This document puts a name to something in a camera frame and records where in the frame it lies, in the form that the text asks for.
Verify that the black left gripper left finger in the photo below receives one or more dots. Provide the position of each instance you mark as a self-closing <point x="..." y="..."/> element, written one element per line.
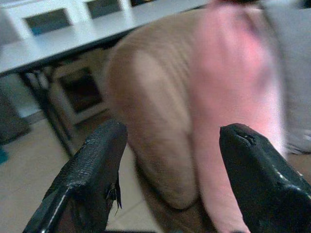
<point x="85" y="174"/>

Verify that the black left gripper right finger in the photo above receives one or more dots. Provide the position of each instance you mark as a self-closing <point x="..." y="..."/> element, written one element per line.
<point x="262" y="184"/>

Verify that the beige ribbed pillow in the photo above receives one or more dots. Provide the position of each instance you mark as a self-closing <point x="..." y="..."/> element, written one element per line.
<point x="155" y="121"/>

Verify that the pink pillow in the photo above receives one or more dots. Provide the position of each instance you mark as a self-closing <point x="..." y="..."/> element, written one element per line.
<point x="233" y="80"/>

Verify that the grey sofa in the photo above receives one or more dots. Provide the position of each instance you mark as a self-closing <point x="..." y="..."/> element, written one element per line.
<point x="295" y="72"/>

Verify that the white framed dark box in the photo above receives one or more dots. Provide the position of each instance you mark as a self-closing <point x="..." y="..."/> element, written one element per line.
<point x="81" y="93"/>

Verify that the white table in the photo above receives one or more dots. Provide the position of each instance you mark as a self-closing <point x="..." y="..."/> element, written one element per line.
<point x="73" y="41"/>

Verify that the white cabinet with dark panels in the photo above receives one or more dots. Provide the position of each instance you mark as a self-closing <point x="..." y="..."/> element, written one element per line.
<point x="63" y="17"/>

